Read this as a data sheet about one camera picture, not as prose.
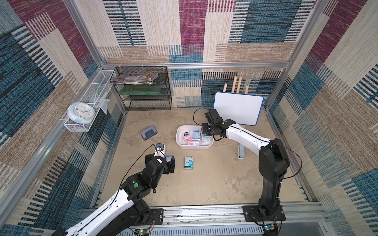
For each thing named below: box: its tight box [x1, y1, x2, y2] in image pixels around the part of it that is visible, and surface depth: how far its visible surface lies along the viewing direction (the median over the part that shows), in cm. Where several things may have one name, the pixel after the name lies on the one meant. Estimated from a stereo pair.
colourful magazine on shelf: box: [110, 72, 159, 85], surface depth 83 cm
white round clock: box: [67, 101, 96, 125], surface depth 68 cm
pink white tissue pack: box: [187, 138, 201, 146], surface depth 93 cm
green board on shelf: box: [119, 84, 163, 95], surface depth 100 cm
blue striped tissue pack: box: [192, 130, 201, 140], surface depth 103 cm
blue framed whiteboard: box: [213, 91, 264, 127], surface depth 95 cm
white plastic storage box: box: [175, 124, 215, 150], surface depth 101 cm
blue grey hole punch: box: [140, 125, 158, 141], surface depth 107 cm
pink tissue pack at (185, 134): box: [181, 129, 190, 142], surface depth 104 cm
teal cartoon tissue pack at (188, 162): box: [184, 156, 194, 170], surface depth 91 cm
